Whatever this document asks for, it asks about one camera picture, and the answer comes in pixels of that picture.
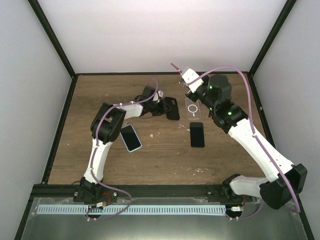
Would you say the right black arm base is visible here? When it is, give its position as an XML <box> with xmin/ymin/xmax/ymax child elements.
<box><xmin>206</xmin><ymin>184</ymin><xmax>253</xmax><ymax>203</ymax></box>

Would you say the black phone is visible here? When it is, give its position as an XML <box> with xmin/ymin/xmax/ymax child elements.
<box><xmin>189</xmin><ymin>122</ymin><xmax>205</xmax><ymax>148</ymax></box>

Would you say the black phone case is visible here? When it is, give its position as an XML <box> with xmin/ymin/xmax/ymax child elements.
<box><xmin>164</xmin><ymin>97</ymin><xmax>180</xmax><ymax>121</ymax></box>

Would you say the grey metal front plate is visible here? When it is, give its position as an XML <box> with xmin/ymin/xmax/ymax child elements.
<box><xmin>21</xmin><ymin>198</ymin><xmax>308</xmax><ymax>240</ymax></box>

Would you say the light blue slotted cable duct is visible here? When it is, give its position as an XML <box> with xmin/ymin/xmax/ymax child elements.
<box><xmin>36</xmin><ymin>204</ymin><xmax>226</xmax><ymax>216</ymax></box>

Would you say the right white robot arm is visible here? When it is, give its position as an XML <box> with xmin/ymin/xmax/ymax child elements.
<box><xmin>183</xmin><ymin>72</ymin><xmax>308</xmax><ymax>210</ymax></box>

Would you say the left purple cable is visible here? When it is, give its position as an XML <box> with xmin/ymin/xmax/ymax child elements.
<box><xmin>85</xmin><ymin>78</ymin><xmax>160</xmax><ymax>222</ymax></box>

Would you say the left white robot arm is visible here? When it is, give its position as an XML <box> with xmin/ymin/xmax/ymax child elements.
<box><xmin>80</xmin><ymin>85</ymin><xmax>168</xmax><ymax>202</ymax></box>

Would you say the clear magsafe phone case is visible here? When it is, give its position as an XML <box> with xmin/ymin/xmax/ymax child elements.
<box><xmin>185</xmin><ymin>97</ymin><xmax>201</xmax><ymax>120</ymax></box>

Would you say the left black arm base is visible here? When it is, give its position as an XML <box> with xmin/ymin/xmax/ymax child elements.
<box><xmin>73</xmin><ymin>185</ymin><xmax>118</xmax><ymax>204</ymax></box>

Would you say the black aluminium frame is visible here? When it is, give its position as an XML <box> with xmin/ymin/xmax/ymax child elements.
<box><xmin>13</xmin><ymin>0</ymin><xmax>315</xmax><ymax>240</ymax></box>

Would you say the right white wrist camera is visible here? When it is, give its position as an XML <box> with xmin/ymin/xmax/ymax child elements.
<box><xmin>180</xmin><ymin>67</ymin><xmax>204</xmax><ymax>93</ymax></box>

